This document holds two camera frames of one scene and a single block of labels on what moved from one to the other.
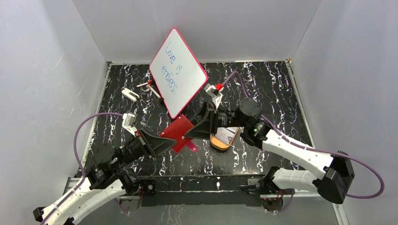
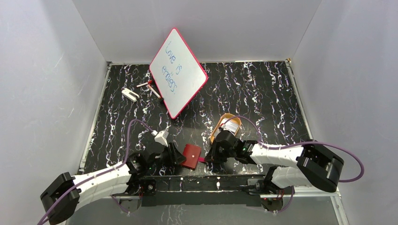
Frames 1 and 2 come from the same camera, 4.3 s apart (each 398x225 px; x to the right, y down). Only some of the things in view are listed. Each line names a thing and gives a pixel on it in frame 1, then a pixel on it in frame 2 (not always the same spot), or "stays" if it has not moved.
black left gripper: [142, 141] -> [169, 153]
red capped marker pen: [149, 82] stays
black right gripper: [206, 123] -> [213, 156]
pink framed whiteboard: [178, 72] stays
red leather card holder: [176, 131] -> [192, 153]
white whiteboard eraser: [129, 94] stays
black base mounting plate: [202, 190] stays
